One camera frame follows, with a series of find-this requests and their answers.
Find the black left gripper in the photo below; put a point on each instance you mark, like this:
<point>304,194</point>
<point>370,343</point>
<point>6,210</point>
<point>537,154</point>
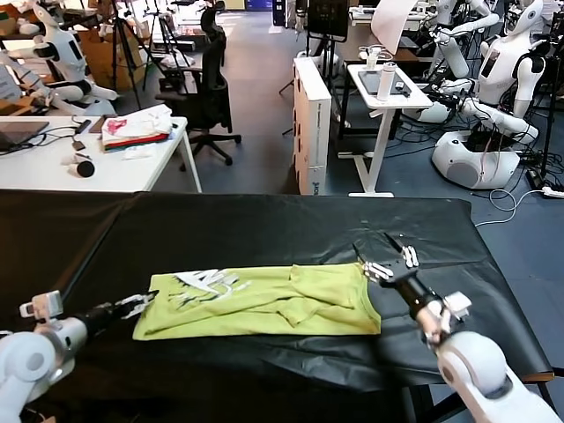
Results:
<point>101,317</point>

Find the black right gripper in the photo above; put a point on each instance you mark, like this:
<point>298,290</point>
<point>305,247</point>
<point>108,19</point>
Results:
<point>407,282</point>

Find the yellow green t-shirt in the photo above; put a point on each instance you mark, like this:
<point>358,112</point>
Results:
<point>264,304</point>

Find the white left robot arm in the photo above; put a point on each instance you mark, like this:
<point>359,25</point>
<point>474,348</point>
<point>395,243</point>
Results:
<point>31,361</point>

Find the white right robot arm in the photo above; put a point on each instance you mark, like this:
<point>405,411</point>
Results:
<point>471,370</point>

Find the stack of folded clothes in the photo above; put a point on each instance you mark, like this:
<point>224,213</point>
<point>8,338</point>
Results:
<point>136,130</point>

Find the black table cover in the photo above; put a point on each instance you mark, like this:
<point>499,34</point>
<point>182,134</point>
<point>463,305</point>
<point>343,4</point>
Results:
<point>39,238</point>
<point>264,379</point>

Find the long white desk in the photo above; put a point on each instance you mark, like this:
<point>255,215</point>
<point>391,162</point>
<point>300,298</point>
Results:
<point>110,172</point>

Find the black round speaker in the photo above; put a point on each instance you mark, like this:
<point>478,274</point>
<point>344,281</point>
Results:
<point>85,170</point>

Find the white tissue packet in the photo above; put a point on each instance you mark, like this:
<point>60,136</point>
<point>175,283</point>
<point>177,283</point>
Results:
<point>137,153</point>

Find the white standing desk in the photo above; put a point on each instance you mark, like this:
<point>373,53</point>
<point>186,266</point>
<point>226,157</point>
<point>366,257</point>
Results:
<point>392,103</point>

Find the tall white cardboard box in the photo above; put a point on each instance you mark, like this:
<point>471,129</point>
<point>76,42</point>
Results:
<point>310,114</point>

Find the white power strip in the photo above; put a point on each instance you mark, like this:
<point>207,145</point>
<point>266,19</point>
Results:
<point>553,191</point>

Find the white bottle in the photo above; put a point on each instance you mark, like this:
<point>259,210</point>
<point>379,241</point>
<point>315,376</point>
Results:
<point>385,81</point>

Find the dark phone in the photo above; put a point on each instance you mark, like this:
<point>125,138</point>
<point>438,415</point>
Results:
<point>97,125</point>

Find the dark tablet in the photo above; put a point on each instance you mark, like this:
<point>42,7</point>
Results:
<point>368,81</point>

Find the dark laptop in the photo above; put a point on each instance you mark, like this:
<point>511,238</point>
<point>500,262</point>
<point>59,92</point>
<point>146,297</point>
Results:
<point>17,134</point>

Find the black monitor stand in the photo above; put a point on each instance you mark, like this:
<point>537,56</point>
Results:
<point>328,66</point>

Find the white desk gadget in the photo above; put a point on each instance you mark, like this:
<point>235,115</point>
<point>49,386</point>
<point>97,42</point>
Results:
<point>372,56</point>

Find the white humanoid robot black shoulders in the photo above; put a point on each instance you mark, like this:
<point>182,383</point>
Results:
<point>498,70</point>

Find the black office chair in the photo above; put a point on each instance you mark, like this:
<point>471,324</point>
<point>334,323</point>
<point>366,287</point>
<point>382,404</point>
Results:
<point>211,88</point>

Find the white reflector board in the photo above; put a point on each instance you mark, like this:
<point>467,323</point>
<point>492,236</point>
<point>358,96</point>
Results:
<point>392,26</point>

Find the black light stand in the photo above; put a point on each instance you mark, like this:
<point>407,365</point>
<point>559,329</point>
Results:
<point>553,88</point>

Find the brown cardboard box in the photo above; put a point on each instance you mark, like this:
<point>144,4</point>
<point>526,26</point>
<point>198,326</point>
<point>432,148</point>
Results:
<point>103,61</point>

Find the black monitor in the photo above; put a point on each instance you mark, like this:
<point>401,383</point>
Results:
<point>327,17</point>

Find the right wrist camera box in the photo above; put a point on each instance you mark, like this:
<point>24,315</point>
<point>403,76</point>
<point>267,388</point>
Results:
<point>456,305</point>

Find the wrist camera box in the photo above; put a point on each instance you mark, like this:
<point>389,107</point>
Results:
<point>44,306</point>
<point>456,305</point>

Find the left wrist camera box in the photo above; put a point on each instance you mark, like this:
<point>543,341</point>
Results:
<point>44,306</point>

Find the black camera tripod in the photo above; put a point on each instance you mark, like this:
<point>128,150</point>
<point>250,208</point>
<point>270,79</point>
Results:
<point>165,39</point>
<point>119,53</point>

